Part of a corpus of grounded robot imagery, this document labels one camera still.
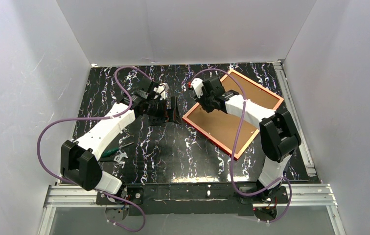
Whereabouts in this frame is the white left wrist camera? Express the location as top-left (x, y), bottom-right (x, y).
top-left (154, 83), bottom-right (168, 100)

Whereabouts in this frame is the red picture frame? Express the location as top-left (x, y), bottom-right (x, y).
top-left (183, 69), bottom-right (284, 160)

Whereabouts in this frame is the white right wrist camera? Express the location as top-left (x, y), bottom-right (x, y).
top-left (189, 78), bottom-right (204, 98)

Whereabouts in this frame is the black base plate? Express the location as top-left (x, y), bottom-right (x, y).
top-left (95, 181), bottom-right (289, 216)

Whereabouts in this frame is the green handled screwdriver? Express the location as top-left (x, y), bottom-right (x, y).
top-left (101, 142), bottom-right (133, 158)

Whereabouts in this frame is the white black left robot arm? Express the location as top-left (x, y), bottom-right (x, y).
top-left (60, 81), bottom-right (182, 195)

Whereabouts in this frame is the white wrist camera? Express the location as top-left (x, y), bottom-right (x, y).
top-left (189, 78), bottom-right (204, 98)
top-left (154, 83), bottom-right (168, 100)

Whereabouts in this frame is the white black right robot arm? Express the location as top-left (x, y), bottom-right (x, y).
top-left (189, 78), bottom-right (301, 197)

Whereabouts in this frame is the small silver wrench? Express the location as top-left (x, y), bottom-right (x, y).
top-left (114, 153), bottom-right (128, 165)

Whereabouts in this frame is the aluminium rail front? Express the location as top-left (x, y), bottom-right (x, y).
top-left (38, 183), bottom-right (345, 235)

